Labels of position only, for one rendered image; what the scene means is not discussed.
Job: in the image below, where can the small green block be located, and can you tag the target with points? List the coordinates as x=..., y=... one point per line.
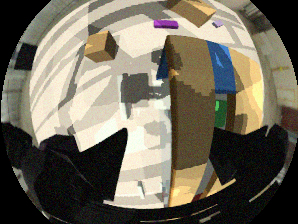
x=220, y=113

